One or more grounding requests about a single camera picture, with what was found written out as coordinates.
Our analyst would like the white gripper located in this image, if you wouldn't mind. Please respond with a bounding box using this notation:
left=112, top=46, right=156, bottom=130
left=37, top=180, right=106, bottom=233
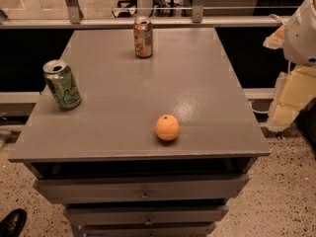
left=263, top=0, right=316, bottom=131

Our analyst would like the green soda can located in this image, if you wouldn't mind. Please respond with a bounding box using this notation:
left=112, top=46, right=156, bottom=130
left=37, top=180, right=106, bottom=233
left=42, top=59, right=81, bottom=110

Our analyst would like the orange soda can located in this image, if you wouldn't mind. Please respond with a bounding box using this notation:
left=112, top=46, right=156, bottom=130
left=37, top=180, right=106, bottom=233
left=133, top=16, right=153, bottom=58

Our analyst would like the orange fruit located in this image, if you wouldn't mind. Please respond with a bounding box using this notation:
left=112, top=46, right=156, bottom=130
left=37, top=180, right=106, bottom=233
left=155, top=115, right=180, bottom=141

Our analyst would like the black office chair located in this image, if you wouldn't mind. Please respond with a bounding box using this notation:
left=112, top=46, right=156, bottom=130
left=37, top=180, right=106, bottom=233
left=112, top=0, right=183, bottom=18

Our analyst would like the top grey drawer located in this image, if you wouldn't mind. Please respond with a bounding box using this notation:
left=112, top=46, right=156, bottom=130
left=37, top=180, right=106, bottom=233
left=34, top=174, right=249, bottom=204

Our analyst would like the grey drawer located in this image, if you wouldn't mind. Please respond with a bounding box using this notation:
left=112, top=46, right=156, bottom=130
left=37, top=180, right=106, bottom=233
left=34, top=174, right=249, bottom=204
left=83, top=222, right=215, bottom=237
left=64, top=205, right=228, bottom=226

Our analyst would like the grey drawer cabinet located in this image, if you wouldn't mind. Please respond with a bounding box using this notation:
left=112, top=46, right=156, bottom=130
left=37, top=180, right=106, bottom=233
left=7, top=27, right=272, bottom=237

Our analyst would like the metal railing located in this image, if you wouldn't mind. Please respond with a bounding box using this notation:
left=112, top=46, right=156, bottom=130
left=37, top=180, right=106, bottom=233
left=0, top=0, right=303, bottom=29

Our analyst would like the middle grey drawer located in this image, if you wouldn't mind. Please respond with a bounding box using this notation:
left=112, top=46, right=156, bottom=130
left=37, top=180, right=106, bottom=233
left=64, top=205, right=228, bottom=226

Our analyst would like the bottom grey drawer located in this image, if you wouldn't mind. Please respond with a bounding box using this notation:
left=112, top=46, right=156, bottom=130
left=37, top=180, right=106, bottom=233
left=83, top=222, right=215, bottom=237

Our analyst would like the black shoe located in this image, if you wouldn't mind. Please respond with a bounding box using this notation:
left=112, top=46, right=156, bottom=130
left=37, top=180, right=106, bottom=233
left=0, top=208, right=27, bottom=237

